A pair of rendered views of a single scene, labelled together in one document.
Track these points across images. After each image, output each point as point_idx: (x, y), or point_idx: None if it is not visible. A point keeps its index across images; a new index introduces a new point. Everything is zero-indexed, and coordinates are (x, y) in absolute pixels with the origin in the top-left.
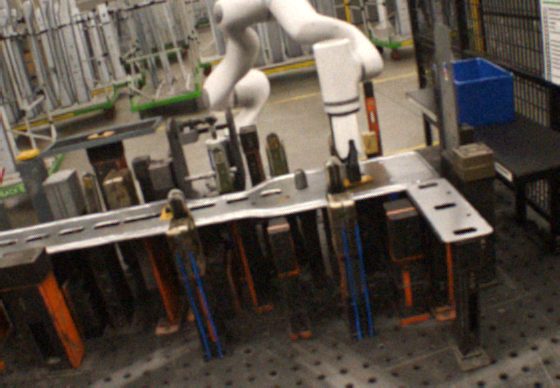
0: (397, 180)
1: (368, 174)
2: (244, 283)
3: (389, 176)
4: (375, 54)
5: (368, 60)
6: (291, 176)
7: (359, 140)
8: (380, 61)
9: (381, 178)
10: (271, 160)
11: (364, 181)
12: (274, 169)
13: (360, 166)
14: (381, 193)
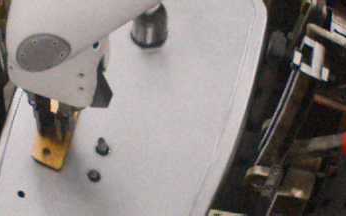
0: (12, 196)
1: (85, 185)
2: (272, 72)
3: (40, 202)
4: (13, 19)
5: (12, 3)
6: (246, 43)
7: (7, 61)
8: (6, 41)
9: (42, 186)
10: (300, 13)
11: (36, 139)
12: (295, 26)
13: (159, 203)
14: None
